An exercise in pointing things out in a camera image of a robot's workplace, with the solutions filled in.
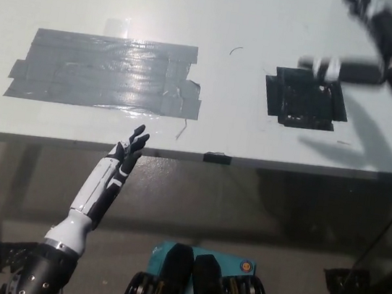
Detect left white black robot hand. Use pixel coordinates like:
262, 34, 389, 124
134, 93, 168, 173
67, 115, 153, 238

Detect black teal robot torso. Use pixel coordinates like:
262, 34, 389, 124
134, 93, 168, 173
119, 234, 285, 294

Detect black tape square patch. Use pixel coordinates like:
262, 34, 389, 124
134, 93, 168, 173
258, 64, 354, 136

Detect small black tape strip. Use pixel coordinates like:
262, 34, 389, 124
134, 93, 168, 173
202, 151, 234, 167

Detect grey duct tape patch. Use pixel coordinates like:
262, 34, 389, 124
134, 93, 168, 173
2, 21, 210, 124

